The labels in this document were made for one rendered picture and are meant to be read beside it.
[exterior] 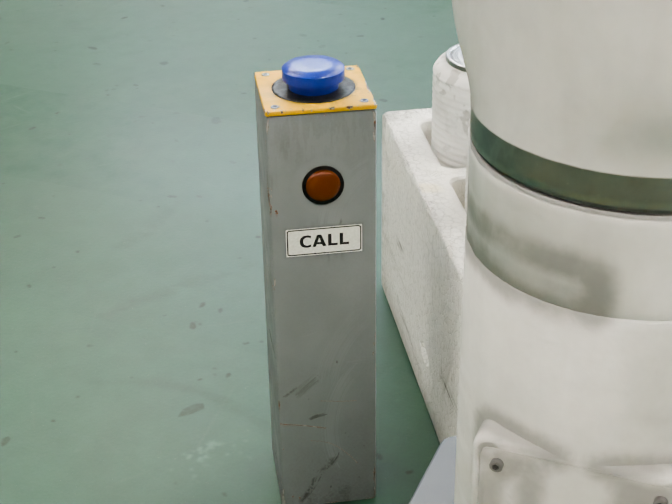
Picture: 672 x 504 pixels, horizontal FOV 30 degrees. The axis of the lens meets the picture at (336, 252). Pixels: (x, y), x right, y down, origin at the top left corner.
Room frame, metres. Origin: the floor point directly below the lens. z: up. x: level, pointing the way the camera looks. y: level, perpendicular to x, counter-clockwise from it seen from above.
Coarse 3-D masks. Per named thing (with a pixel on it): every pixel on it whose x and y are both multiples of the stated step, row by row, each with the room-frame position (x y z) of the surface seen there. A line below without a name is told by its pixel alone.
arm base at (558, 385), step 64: (512, 192) 0.29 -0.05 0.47; (512, 256) 0.29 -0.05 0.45; (576, 256) 0.27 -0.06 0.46; (640, 256) 0.27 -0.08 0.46; (512, 320) 0.29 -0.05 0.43; (576, 320) 0.27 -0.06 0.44; (640, 320) 0.27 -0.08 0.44; (512, 384) 0.28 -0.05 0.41; (576, 384) 0.27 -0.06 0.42; (640, 384) 0.27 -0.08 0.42; (512, 448) 0.28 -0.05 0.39; (576, 448) 0.27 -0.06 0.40; (640, 448) 0.27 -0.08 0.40
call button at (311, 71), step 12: (300, 60) 0.76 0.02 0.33; (312, 60) 0.76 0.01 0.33; (324, 60) 0.76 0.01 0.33; (336, 60) 0.76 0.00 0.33; (288, 72) 0.74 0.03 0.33; (300, 72) 0.74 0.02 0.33; (312, 72) 0.74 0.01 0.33; (324, 72) 0.74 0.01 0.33; (336, 72) 0.74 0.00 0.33; (288, 84) 0.74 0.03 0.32; (300, 84) 0.73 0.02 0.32; (312, 84) 0.73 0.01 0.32; (324, 84) 0.73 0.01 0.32; (336, 84) 0.74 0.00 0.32
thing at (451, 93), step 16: (448, 64) 0.96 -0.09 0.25; (448, 80) 0.94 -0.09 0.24; (464, 80) 0.93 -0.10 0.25; (432, 96) 0.97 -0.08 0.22; (448, 96) 0.94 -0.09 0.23; (464, 96) 0.93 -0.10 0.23; (432, 112) 0.97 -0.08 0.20; (448, 112) 0.94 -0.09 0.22; (464, 112) 0.93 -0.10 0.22; (432, 128) 0.96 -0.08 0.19; (448, 128) 0.94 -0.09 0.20; (464, 128) 0.93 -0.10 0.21; (432, 144) 0.96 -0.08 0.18; (448, 144) 0.94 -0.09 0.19; (464, 144) 0.93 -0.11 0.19; (448, 160) 0.94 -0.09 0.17; (464, 160) 0.93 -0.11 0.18
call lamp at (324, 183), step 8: (312, 176) 0.71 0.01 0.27; (320, 176) 0.71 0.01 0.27; (328, 176) 0.71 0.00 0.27; (336, 176) 0.72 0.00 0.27; (312, 184) 0.71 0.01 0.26; (320, 184) 0.71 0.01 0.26; (328, 184) 0.71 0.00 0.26; (336, 184) 0.71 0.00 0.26; (312, 192) 0.71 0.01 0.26; (320, 192) 0.71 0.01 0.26; (328, 192) 0.71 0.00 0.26; (336, 192) 0.71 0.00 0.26; (320, 200) 0.71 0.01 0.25
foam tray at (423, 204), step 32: (384, 128) 1.02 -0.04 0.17; (416, 128) 0.99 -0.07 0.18; (384, 160) 1.02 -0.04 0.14; (416, 160) 0.93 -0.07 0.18; (384, 192) 1.01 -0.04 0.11; (416, 192) 0.88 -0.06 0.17; (448, 192) 0.87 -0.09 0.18; (384, 224) 1.01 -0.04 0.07; (416, 224) 0.88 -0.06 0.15; (448, 224) 0.81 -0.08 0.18; (384, 256) 1.01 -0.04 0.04; (416, 256) 0.88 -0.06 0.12; (448, 256) 0.78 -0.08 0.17; (384, 288) 1.01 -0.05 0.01; (416, 288) 0.88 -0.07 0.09; (448, 288) 0.77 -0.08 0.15; (416, 320) 0.87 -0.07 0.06; (448, 320) 0.77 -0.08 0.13; (416, 352) 0.87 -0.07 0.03; (448, 352) 0.77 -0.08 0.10; (448, 384) 0.76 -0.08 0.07; (448, 416) 0.76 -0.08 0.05
